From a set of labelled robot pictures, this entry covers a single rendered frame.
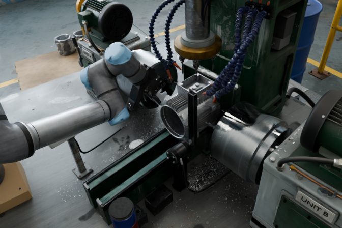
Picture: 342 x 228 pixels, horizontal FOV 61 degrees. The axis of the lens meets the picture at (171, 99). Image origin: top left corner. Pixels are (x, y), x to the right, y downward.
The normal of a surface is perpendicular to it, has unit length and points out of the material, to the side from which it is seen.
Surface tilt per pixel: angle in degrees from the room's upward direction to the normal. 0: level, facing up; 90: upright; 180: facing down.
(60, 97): 0
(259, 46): 90
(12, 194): 45
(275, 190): 90
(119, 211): 0
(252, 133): 28
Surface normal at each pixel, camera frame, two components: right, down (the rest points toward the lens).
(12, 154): 0.65, 0.45
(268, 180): -0.74, 0.44
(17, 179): 0.35, -0.20
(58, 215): -0.06, -0.78
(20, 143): 0.79, -0.05
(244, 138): -0.51, -0.32
